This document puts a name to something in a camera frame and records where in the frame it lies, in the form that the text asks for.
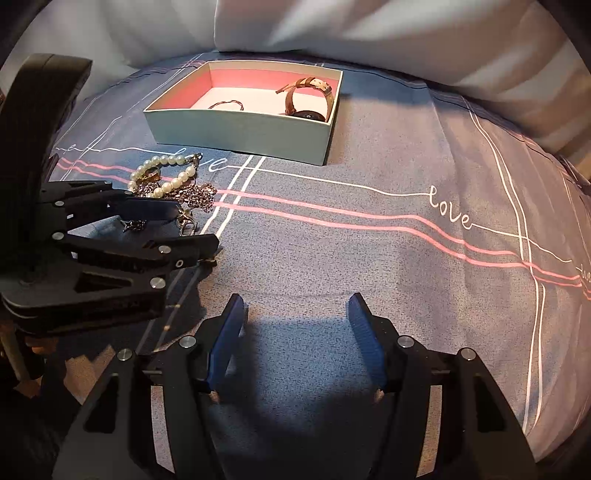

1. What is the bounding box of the brown strap wristwatch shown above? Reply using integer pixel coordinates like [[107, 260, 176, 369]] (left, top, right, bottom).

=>
[[276, 76, 334, 122]]

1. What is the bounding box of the pale blue pillow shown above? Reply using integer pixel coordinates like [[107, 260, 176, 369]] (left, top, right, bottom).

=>
[[0, 0, 222, 100]]

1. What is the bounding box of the metal chain necklace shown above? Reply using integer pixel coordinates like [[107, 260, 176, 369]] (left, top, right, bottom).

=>
[[121, 172, 218, 233]]

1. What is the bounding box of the pale green box pink inside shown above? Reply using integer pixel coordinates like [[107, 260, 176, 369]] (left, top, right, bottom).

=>
[[143, 60, 345, 166]]

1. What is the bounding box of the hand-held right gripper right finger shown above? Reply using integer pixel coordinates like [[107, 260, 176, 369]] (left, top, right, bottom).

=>
[[347, 292, 540, 480]]

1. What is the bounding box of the white pearl bracelet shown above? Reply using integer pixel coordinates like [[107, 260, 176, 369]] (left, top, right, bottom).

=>
[[129, 154, 197, 199]]

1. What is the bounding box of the grey-blue striped bedsheet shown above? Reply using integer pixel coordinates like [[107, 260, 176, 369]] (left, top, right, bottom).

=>
[[44, 50, 591, 480]]

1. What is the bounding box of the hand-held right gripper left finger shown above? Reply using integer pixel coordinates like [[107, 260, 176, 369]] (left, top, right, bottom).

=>
[[51, 293, 247, 480]]

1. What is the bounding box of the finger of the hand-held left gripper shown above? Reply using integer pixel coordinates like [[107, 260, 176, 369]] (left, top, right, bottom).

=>
[[39, 180, 186, 235], [52, 231, 221, 296]]

